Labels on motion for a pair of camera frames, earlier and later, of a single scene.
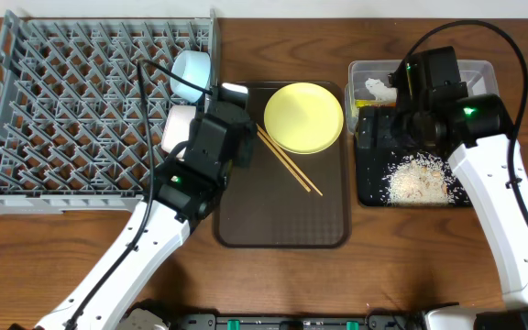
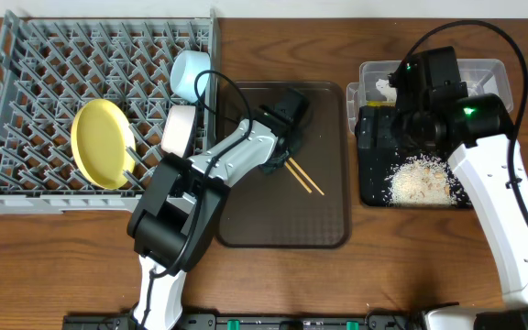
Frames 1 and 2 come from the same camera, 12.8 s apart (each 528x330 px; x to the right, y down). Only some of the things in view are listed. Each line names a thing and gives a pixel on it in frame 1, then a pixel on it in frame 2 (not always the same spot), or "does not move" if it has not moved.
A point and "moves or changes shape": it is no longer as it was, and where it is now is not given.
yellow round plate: [303, 118] -> [103, 143]
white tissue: [379, 91] moves or changes shape
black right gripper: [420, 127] does not move
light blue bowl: [194, 66] does not move
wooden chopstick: [284, 162] does not move
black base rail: [398, 319] does not move
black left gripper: [226, 112] -> [275, 159]
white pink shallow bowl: [177, 127] does not move
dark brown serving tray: [266, 205] does not move
